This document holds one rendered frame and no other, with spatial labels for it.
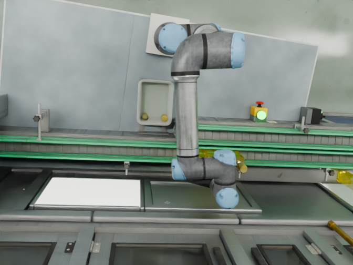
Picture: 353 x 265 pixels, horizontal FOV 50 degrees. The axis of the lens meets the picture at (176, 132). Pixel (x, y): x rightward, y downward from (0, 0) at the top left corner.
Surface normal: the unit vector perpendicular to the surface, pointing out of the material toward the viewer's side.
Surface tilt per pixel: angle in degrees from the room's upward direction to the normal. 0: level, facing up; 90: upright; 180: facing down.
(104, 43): 0
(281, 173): 0
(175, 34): 8
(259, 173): 0
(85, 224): 90
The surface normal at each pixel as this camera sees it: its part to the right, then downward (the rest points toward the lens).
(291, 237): 0.07, -0.98
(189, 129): 0.17, 0.13
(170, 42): -0.04, 0.23
